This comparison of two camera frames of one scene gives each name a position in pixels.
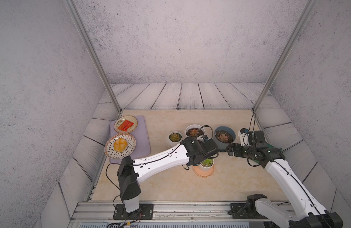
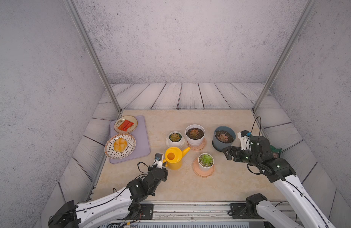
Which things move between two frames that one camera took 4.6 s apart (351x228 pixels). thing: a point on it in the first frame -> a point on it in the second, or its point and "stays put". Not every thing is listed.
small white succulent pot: x=174 y=138 stays put
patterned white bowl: x=119 y=146 stays put
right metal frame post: x=297 y=28 stays put
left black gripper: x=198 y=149 -> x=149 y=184
